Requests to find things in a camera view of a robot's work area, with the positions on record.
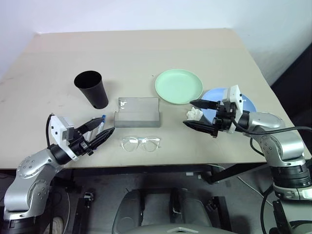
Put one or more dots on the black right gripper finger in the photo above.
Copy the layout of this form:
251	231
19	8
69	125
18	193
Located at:
204	104
200	126

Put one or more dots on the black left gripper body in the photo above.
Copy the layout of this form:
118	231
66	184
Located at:
80	145

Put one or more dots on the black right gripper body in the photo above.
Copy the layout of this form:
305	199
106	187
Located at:
224	117

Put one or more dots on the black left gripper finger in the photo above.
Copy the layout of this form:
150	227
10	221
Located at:
92	124
102	136

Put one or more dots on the light blue plate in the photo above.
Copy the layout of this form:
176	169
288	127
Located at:
213	96

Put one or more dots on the white tissue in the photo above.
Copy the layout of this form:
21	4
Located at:
194	114

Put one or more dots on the clear frame glasses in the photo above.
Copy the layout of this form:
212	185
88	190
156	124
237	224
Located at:
140	143

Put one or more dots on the gray glasses case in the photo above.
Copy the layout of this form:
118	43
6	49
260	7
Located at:
137	114

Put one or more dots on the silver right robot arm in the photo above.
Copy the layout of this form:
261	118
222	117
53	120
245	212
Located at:
280	146

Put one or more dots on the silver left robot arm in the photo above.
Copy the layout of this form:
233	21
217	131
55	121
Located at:
26	175

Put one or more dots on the white marker with blue cap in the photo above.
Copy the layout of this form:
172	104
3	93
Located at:
97	130

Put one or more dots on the light green plate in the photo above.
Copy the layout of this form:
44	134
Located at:
179	86

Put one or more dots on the black plastic cup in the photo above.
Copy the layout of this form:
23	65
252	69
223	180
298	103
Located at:
93	92

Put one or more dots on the large black equipment case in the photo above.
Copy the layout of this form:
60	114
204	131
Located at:
295	85

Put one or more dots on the gray rounded robot leg shell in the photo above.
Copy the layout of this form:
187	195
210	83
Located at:
131	209
195	207

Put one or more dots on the light worn shoe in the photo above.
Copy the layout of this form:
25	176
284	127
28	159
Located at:
58	224

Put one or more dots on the gray robot torso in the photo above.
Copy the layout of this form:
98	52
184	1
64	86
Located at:
180	230

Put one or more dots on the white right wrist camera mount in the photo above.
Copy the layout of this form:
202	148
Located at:
236	97

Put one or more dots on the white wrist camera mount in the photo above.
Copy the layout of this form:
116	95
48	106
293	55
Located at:
57	126
236	97

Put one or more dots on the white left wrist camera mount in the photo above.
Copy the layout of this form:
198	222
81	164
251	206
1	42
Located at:
57	126

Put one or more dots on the black metal table frame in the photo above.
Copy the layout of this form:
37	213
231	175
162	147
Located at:
146	169

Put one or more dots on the black floor stand rail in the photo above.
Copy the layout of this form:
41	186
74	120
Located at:
84	209
220	212

